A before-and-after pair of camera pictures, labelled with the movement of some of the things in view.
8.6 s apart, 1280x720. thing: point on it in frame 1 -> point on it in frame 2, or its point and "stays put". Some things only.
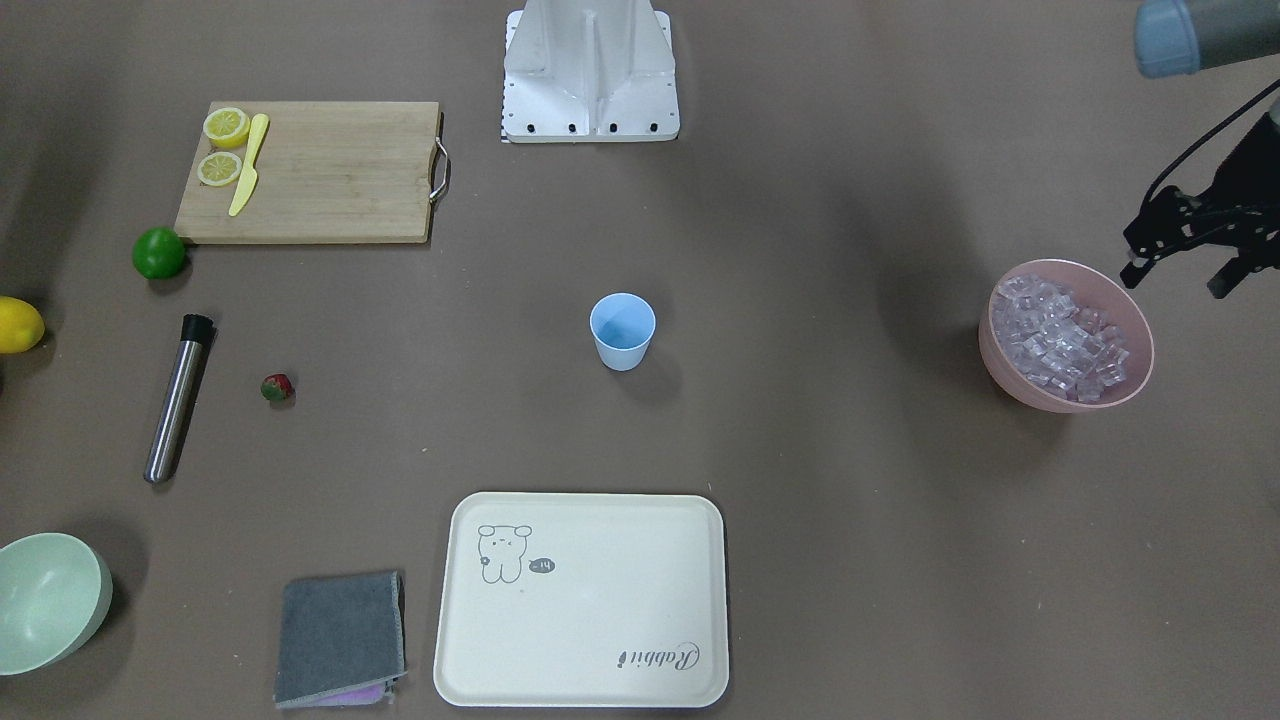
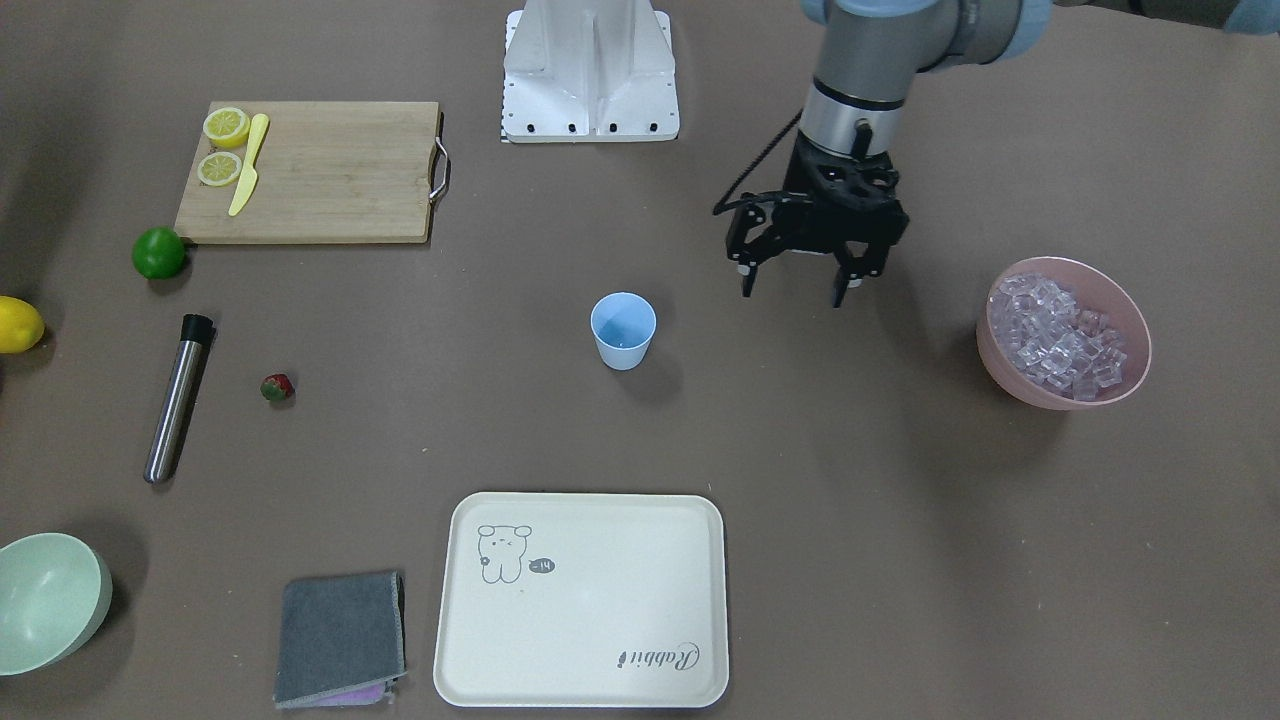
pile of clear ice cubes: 1053,342 stays put
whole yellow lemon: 21,326 stays put
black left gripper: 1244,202 -> 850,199
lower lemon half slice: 219,168 stays put
